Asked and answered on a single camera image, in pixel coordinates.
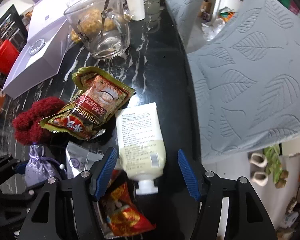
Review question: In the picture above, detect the purple satin pouch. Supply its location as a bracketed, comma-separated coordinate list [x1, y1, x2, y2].
[25, 144, 65, 187]

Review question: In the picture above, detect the silver foil packet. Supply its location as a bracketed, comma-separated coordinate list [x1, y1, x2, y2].
[65, 141, 103, 179]

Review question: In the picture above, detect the red fuzzy soft object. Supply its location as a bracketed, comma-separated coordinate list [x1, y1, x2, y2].
[12, 96, 65, 145]

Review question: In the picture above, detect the red gold candy packet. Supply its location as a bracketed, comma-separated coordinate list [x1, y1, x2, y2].
[100, 170, 156, 237]

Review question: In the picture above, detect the green brown cereal packet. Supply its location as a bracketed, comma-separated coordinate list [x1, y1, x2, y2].
[39, 67, 135, 141]

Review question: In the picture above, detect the white charging cable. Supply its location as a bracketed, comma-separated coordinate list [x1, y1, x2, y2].
[28, 38, 47, 56]

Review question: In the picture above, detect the white cream tube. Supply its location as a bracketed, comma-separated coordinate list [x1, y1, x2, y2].
[116, 102, 166, 195]

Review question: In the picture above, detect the white slippers pair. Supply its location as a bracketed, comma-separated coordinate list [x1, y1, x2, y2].
[249, 152, 269, 187]

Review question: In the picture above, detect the red plastic bottle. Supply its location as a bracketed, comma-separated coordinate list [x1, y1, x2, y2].
[0, 40, 19, 76]

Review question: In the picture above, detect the near grey leaf cushion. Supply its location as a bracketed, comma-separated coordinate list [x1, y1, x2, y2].
[187, 0, 300, 163]

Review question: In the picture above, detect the grey leaf cushion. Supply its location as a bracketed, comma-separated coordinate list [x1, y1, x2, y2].
[166, 0, 204, 47]
[187, 0, 300, 163]

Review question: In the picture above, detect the lavender gift box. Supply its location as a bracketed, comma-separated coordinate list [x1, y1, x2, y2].
[3, 0, 69, 99]

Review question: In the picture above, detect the black printed brochure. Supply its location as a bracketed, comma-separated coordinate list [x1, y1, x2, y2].
[0, 5, 28, 52]

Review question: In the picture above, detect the glass mug with cartoon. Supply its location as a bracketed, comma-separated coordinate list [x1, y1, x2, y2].
[64, 0, 130, 59]

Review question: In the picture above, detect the packaged waffle snack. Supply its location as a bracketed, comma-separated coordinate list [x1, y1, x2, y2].
[70, 9, 116, 43]

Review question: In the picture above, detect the metal spoon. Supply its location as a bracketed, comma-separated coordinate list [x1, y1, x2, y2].
[100, 0, 110, 38]

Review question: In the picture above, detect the far grey leaf cushion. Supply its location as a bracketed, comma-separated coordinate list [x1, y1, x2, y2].
[166, 0, 204, 47]

